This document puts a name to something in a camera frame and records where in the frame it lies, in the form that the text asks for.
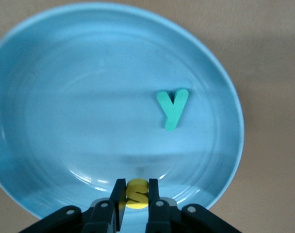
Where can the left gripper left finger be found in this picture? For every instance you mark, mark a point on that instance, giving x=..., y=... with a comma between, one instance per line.
x=101, y=218

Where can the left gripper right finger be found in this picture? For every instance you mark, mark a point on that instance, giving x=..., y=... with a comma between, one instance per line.
x=162, y=218

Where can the yellow foam letter s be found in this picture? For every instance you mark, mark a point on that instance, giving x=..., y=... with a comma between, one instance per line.
x=137, y=194

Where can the teal foam letter y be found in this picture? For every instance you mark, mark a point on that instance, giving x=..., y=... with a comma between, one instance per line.
x=173, y=111

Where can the blue plate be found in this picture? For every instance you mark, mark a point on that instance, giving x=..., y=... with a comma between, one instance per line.
x=89, y=97

